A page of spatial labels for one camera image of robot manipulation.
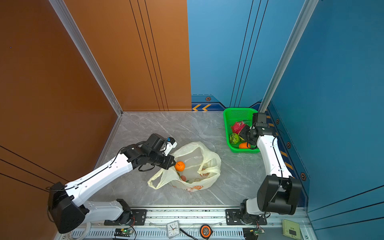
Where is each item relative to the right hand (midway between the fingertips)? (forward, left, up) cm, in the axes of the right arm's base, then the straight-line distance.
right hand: (241, 133), depth 85 cm
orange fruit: (-13, +36, -13) cm, 40 cm away
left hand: (-17, +36, -2) cm, 40 cm away
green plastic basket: (+27, -1, -13) cm, 31 cm away
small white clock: (-43, +37, -16) cm, 59 cm away
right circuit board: (-45, 0, -20) cm, 49 cm away
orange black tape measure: (-44, +22, -15) cm, 52 cm away
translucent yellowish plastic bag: (-11, +26, -18) cm, 34 cm away
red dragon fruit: (+13, -2, -9) cm, 15 cm away
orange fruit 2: (0, -4, -12) cm, 13 cm away
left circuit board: (-44, +62, -19) cm, 79 cm away
